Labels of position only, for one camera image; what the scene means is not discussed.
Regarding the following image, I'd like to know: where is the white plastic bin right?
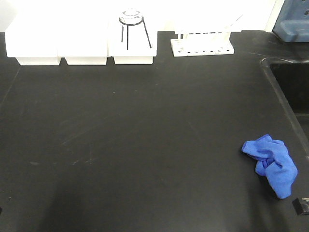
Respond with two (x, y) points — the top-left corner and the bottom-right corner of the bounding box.
(108, 18), (158, 65)

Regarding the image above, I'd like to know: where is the blue grey wall fixture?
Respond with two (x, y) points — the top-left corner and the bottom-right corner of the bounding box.
(273, 0), (309, 43)

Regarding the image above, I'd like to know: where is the white plastic bin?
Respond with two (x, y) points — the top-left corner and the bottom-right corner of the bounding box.
(108, 18), (158, 65)
(57, 22), (108, 65)
(5, 16), (61, 66)

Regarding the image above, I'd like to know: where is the white plastic bin left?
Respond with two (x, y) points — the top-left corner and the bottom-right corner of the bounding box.
(5, 16), (61, 66)

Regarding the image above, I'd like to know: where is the black wire tripod stand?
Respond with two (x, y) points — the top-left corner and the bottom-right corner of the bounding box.
(118, 16), (153, 51)

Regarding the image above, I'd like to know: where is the black lab sink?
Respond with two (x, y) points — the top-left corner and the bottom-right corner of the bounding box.
(261, 58), (309, 155)

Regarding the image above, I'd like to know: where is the white plastic bin middle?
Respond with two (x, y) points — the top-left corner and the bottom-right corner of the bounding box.
(57, 22), (108, 65)

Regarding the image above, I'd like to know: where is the white test tube rack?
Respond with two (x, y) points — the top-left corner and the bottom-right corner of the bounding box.
(170, 16), (235, 57)

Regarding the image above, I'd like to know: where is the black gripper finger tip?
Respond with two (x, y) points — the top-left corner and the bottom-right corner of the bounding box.
(292, 198), (309, 215)

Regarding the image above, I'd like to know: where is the glass dish on tripod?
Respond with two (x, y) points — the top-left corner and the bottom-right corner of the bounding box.
(119, 9), (143, 26)

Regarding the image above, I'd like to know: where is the blue cloth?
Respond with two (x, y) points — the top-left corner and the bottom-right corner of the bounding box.
(241, 134), (298, 199)

